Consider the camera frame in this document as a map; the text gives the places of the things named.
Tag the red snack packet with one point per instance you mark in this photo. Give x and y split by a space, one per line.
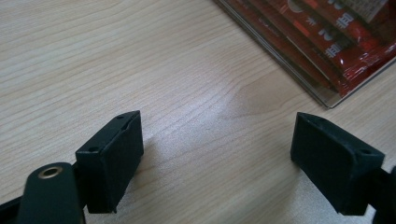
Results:
339 34

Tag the clear plastic tray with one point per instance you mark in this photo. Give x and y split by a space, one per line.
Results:
299 67

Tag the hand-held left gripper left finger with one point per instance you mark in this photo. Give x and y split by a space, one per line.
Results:
109 168

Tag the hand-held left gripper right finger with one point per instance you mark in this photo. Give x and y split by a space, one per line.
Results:
330 161

